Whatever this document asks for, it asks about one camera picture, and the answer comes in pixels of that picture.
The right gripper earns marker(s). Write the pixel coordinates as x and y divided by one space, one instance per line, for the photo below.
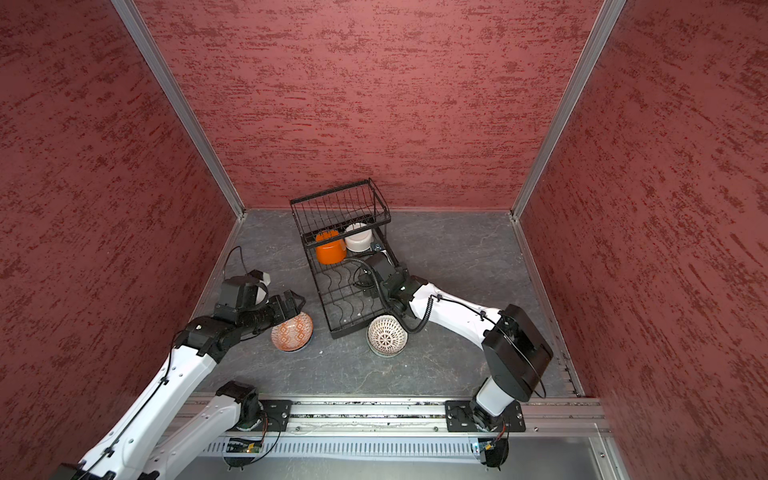
405 270

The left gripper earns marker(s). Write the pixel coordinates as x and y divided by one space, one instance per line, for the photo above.
279 314

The red white patterned bowl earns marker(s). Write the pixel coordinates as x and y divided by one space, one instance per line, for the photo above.
386 325

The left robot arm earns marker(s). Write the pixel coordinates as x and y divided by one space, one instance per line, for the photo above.
136 446

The orange patterned bowl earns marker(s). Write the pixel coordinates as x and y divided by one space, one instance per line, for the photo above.
294 334

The green white patterned bowl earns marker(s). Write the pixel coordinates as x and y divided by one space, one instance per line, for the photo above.
386 346

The left controller board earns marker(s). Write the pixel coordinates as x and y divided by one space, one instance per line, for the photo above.
239 453

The controller board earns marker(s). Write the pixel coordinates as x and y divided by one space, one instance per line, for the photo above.
239 453
492 453

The right controller board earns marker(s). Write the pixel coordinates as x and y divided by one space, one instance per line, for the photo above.
492 453

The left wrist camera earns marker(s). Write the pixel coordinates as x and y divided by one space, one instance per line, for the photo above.
245 292

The black wire dish rack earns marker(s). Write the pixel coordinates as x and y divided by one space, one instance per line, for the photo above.
343 234

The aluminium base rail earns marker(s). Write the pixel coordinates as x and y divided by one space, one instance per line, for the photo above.
422 417

